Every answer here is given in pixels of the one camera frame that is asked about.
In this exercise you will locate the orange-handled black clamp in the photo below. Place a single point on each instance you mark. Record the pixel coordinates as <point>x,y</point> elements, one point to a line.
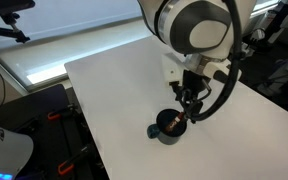
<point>69,164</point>
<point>68,111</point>

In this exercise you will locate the far orange-handled black clamp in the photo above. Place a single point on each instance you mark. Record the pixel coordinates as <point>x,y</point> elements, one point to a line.
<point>68,111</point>

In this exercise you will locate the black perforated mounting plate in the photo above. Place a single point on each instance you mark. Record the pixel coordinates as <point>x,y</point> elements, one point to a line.
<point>54,142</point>

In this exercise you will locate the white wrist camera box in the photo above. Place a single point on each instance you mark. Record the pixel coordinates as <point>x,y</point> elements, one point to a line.
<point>173,68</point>

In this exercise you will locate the dark blue ceramic mug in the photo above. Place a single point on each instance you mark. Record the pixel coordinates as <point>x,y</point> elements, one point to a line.
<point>158,129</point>

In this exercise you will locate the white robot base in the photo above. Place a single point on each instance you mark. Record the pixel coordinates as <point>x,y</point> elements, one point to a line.
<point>15,151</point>

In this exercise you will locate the red and white marker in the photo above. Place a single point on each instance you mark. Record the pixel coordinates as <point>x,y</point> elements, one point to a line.
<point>175,121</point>

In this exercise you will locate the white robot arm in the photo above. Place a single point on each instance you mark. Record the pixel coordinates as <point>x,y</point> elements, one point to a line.
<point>209,33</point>

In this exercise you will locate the near orange-handled black clamp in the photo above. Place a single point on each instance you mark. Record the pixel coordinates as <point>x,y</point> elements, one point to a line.
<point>69,164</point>

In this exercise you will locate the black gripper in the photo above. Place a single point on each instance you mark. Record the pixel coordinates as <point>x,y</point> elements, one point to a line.
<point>193,84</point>

